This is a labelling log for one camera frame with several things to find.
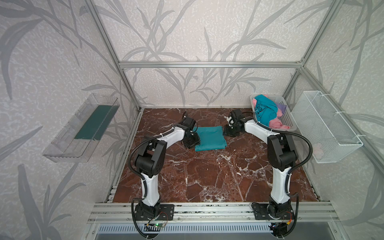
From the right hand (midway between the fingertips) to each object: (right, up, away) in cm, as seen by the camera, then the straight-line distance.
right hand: (224, 129), depth 100 cm
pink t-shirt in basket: (+36, +4, +3) cm, 36 cm away
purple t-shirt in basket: (+45, +15, +10) cm, 49 cm away
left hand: (-16, -6, -4) cm, 18 cm away
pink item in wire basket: (+42, -9, -26) cm, 51 cm away
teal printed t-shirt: (-9, -5, -5) cm, 12 cm away
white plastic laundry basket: (+46, +9, +5) cm, 47 cm away
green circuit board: (-36, -44, -30) cm, 64 cm away
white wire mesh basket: (+39, -1, -37) cm, 54 cm away
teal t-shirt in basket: (+31, +13, +6) cm, 34 cm away
